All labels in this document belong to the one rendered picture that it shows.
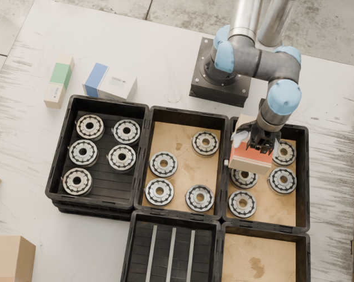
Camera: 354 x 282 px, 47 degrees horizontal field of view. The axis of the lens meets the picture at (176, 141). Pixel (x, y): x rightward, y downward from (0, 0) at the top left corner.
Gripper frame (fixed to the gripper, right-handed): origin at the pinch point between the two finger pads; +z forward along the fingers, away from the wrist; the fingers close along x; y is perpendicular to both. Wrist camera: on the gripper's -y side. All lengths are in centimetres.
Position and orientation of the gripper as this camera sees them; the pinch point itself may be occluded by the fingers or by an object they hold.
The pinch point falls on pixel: (253, 142)
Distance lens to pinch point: 131.7
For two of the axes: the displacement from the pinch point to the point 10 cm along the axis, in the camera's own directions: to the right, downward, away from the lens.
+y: -2.2, 8.9, -4.0
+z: -0.6, 4.0, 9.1
